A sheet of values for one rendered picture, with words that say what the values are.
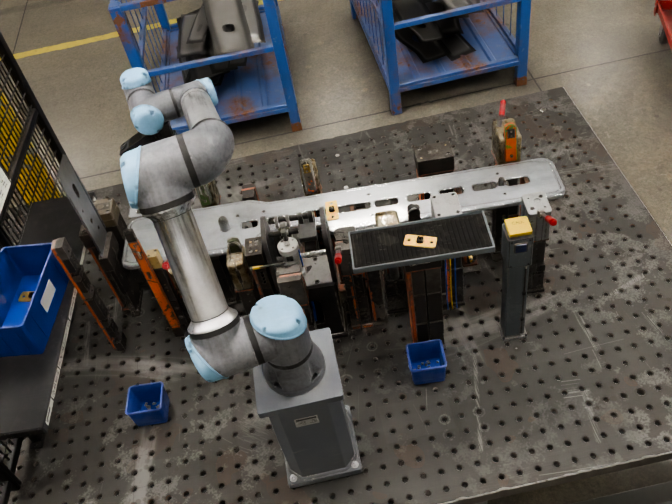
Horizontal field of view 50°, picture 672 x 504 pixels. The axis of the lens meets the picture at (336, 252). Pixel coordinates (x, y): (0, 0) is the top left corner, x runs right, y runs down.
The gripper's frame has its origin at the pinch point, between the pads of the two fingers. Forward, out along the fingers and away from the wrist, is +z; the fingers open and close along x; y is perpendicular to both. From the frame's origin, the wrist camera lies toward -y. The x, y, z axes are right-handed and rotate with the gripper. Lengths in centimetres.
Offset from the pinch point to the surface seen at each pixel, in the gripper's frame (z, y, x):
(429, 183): 20, 79, 5
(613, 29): 115, 230, 224
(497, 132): 14, 103, 17
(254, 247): 10.6, 24.9, -22.6
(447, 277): 36, 80, -21
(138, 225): 24.2, -15.4, 7.2
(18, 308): 22, -47, -24
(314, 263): 25, 40, -18
